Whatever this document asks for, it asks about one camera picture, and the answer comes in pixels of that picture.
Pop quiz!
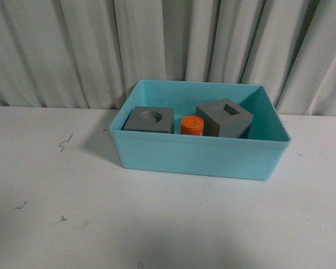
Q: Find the gray cube with round hole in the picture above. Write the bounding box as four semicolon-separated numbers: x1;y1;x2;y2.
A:
122;106;174;134

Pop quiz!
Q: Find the orange cylinder with white text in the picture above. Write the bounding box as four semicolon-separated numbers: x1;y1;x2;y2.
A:
181;115;204;136

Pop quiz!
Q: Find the gray cube with square hole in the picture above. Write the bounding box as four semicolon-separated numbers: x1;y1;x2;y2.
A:
196;99;254;138

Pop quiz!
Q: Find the light blue plastic box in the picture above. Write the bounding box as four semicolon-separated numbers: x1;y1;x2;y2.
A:
109;80;291;180

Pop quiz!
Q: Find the white pleated curtain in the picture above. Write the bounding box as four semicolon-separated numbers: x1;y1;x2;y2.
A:
0;1;336;116

